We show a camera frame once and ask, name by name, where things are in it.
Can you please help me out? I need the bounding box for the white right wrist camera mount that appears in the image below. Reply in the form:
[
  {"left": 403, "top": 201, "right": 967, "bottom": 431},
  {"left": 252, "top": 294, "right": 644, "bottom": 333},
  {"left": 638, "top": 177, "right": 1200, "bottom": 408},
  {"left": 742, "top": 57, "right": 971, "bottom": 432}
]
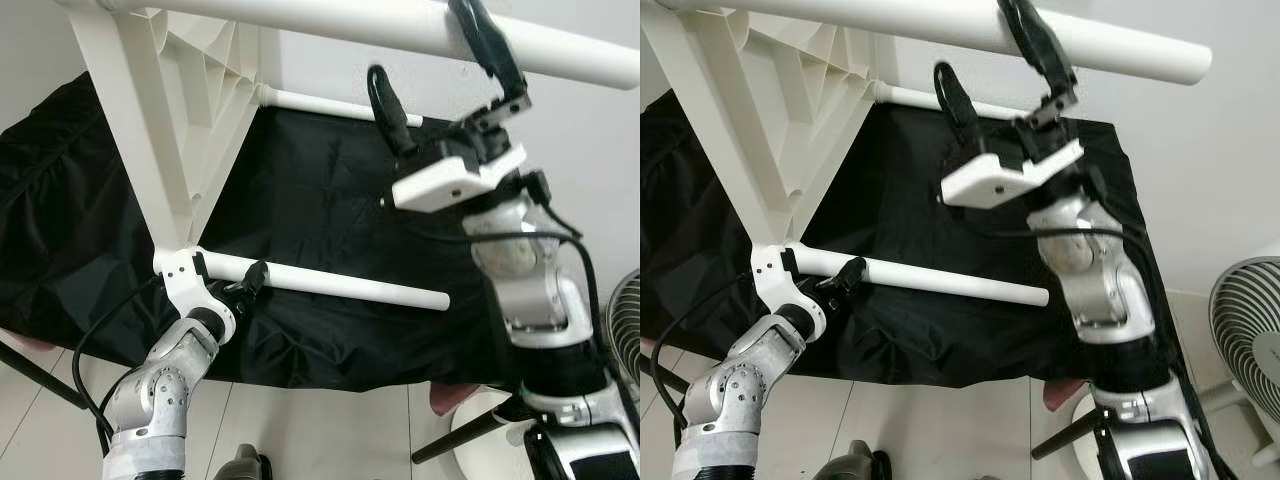
[
  {"left": 938, "top": 138, "right": 1087, "bottom": 211},
  {"left": 388, "top": 143, "right": 529, "bottom": 214}
]

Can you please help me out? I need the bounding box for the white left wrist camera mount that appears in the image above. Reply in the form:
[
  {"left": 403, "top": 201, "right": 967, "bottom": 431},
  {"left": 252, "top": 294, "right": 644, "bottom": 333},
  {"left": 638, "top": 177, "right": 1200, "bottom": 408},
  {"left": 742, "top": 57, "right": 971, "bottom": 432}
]
[
  {"left": 750, "top": 243, "right": 830, "bottom": 343},
  {"left": 152, "top": 248, "right": 239, "bottom": 344}
]

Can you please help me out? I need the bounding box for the white round base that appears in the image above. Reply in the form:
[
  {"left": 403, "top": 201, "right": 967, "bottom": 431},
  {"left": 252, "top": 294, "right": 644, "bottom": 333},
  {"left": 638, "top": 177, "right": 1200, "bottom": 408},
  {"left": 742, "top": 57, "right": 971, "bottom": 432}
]
[
  {"left": 450, "top": 392, "right": 546, "bottom": 480},
  {"left": 1070, "top": 390, "right": 1105, "bottom": 453}
]

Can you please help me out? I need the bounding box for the white plastic table leg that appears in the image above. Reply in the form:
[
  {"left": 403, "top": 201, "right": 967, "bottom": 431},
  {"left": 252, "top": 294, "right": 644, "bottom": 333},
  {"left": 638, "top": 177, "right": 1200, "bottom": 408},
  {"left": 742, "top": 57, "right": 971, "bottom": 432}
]
[
  {"left": 100, "top": 0, "right": 641, "bottom": 91},
  {"left": 795, "top": 245, "right": 1052, "bottom": 308},
  {"left": 258, "top": 85, "right": 426, "bottom": 128},
  {"left": 690, "top": 0, "right": 1214, "bottom": 87},
  {"left": 198, "top": 250, "right": 452, "bottom": 312},
  {"left": 874, "top": 84, "right": 1033, "bottom": 122}
]

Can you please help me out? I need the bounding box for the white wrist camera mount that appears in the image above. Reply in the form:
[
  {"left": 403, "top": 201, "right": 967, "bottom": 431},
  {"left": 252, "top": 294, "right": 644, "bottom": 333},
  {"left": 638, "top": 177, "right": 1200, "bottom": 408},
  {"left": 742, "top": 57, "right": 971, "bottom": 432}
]
[
  {"left": 388, "top": 143, "right": 529, "bottom": 214},
  {"left": 750, "top": 243, "right": 830, "bottom": 343},
  {"left": 938, "top": 138, "right": 1087, "bottom": 211},
  {"left": 152, "top": 248, "right": 239, "bottom": 344}
]

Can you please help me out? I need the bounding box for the white plastic table top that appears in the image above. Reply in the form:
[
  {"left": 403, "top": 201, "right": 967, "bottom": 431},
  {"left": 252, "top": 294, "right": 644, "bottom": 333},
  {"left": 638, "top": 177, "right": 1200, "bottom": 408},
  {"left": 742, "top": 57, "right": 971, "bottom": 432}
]
[
  {"left": 640, "top": 0, "right": 883, "bottom": 256},
  {"left": 55, "top": 0, "right": 283, "bottom": 259}
]

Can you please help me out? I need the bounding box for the white floor fan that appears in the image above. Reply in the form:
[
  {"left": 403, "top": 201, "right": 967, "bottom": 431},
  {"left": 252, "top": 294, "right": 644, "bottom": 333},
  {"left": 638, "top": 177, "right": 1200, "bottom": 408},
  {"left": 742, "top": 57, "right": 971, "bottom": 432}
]
[
  {"left": 598, "top": 268, "right": 641, "bottom": 393},
  {"left": 1207, "top": 255, "right": 1280, "bottom": 468}
]

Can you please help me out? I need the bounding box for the black table cloth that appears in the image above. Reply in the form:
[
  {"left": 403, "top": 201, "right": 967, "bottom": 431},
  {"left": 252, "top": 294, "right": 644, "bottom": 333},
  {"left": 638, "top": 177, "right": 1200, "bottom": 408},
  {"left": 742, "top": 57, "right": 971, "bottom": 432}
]
[
  {"left": 640, "top": 88, "right": 1169, "bottom": 383},
  {"left": 0, "top": 70, "right": 613, "bottom": 393}
]

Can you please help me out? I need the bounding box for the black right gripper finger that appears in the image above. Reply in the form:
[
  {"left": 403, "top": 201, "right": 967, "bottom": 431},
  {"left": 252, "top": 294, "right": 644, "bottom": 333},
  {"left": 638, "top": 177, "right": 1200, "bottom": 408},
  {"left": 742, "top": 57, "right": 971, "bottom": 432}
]
[
  {"left": 366, "top": 64, "right": 418, "bottom": 157},
  {"left": 932, "top": 60, "right": 987, "bottom": 153},
  {"left": 996, "top": 0, "right": 1080, "bottom": 102},
  {"left": 448, "top": 0, "right": 530, "bottom": 104}
]

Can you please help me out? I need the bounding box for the grey robot left foot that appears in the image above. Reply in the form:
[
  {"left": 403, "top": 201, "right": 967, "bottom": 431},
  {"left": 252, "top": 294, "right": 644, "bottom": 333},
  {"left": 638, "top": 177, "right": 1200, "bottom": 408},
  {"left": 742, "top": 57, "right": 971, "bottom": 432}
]
[
  {"left": 838, "top": 440, "right": 893, "bottom": 480},
  {"left": 213, "top": 444, "right": 272, "bottom": 480}
]

